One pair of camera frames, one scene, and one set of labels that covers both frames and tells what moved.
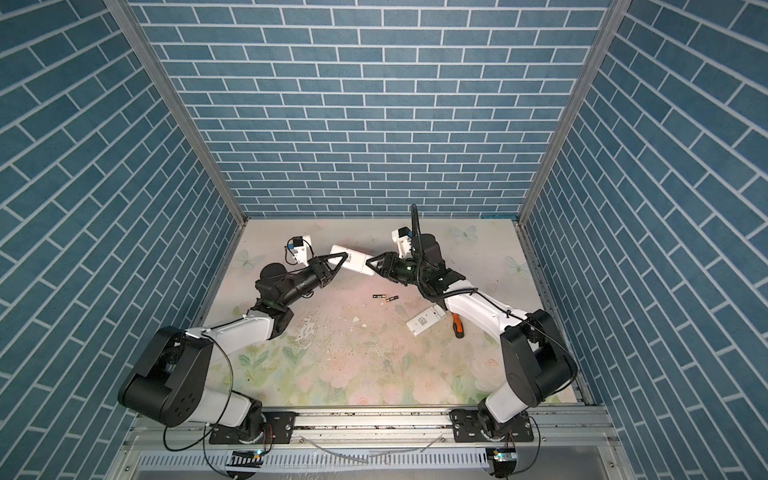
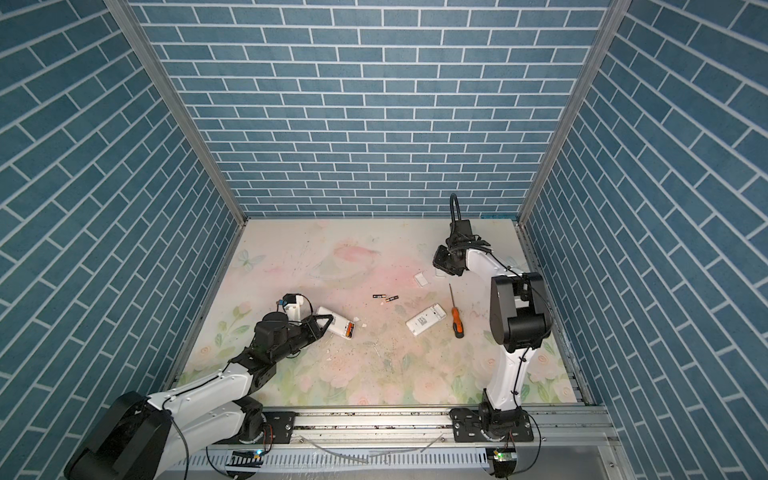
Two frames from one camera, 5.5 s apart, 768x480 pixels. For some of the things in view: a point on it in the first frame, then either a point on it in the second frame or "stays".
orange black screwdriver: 458,325 stays
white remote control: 355,261 → 339,325
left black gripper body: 300,286 → 295,340
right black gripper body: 408,272 → 444,260
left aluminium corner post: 128,19 stays
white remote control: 425,319 stays
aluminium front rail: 568,426 stays
